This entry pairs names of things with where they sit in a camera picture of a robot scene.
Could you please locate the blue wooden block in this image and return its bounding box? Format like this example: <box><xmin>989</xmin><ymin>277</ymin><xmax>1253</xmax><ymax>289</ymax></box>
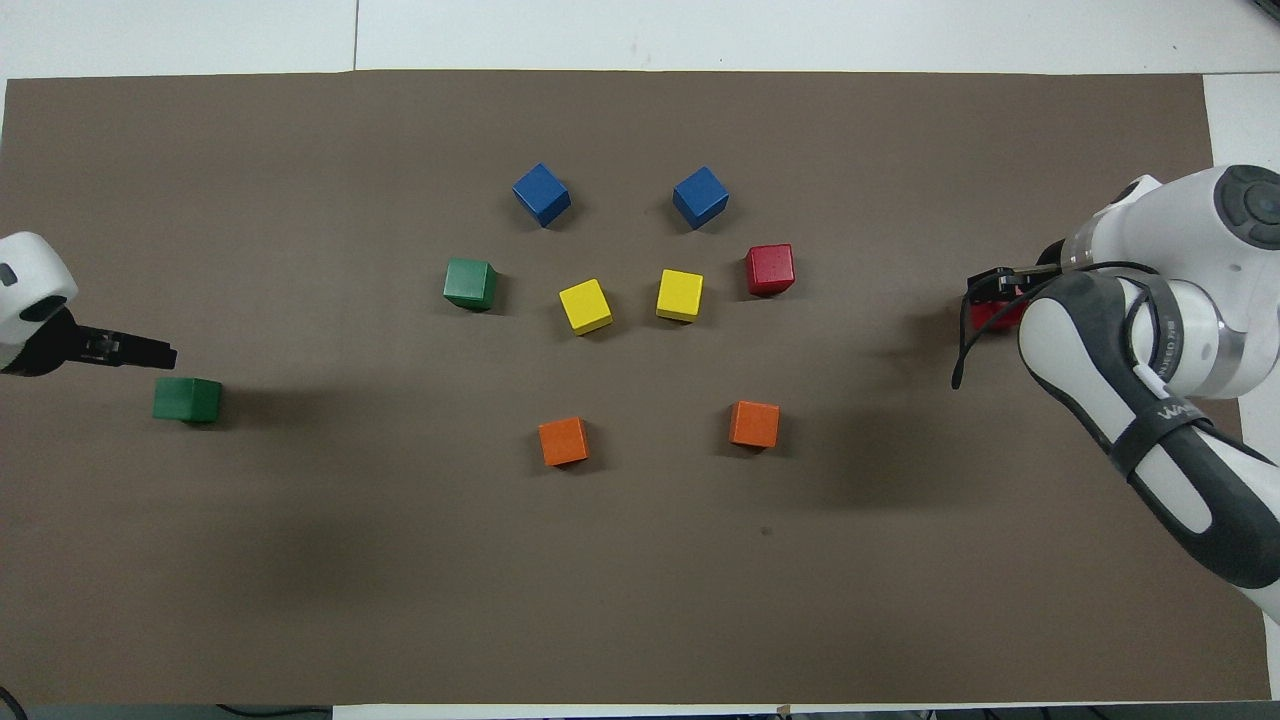
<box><xmin>512</xmin><ymin>163</ymin><xmax>572</xmax><ymax>228</ymax></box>
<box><xmin>672</xmin><ymin>166</ymin><xmax>730</xmax><ymax>231</ymax></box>

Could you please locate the yellow wooden block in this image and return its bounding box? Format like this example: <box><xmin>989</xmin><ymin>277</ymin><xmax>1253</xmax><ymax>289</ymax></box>
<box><xmin>656</xmin><ymin>269</ymin><xmax>704</xmax><ymax>323</ymax></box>
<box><xmin>558</xmin><ymin>279</ymin><xmax>614</xmax><ymax>336</ymax></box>

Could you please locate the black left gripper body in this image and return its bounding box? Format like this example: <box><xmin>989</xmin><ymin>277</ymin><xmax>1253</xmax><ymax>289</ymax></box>
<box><xmin>0</xmin><ymin>307</ymin><xmax>90</xmax><ymax>378</ymax></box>

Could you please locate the green wooden block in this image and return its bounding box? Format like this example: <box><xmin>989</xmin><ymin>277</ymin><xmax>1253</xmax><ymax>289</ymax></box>
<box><xmin>152</xmin><ymin>376</ymin><xmax>223</xmax><ymax>424</ymax></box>
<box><xmin>443</xmin><ymin>258</ymin><xmax>498</xmax><ymax>312</ymax></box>

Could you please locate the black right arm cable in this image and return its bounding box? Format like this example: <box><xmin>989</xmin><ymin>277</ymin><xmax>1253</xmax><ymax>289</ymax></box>
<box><xmin>950</xmin><ymin>260</ymin><xmax>1166</xmax><ymax>391</ymax></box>

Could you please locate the orange wooden block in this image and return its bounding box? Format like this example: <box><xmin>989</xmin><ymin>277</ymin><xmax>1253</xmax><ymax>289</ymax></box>
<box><xmin>538</xmin><ymin>416</ymin><xmax>590</xmax><ymax>468</ymax></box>
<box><xmin>729</xmin><ymin>400</ymin><xmax>781</xmax><ymax>450</ymax></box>

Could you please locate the red wooden block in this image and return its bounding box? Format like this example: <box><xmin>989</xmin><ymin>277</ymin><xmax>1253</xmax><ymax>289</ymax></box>
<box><xmin>965</xmin><ymin>293</ymin><xmax>1031</xmax><ymax>335</ymax></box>
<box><xmin>745</xmin><ymin>244</ymin><xmax>796</xmax><ymax>298</ymax></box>

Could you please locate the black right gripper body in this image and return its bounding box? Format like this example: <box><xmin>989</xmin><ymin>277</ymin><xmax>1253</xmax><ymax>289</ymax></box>
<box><xmin>1034</xmin><ymin>239</ymin><xmax>1087</xmax><ymax>287</ymax></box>

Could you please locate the brown table mat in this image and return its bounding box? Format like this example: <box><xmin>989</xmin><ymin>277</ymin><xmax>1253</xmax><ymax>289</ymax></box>
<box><xmin>0</xmin><ymin>69</ymin><xmax>1273</xmax><ymax>707</ymax></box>

